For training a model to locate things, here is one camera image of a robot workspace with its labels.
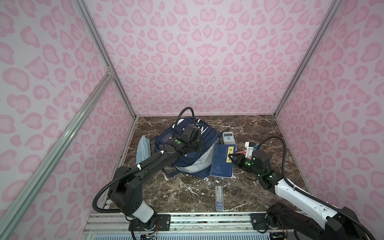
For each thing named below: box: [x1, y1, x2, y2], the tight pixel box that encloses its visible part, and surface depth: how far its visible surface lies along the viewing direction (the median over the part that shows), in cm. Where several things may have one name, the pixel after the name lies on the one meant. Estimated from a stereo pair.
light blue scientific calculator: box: [222, 131, 236, 145], surface depth 106 cm
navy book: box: [209, 144, 237, 179], surface depth 82 cm
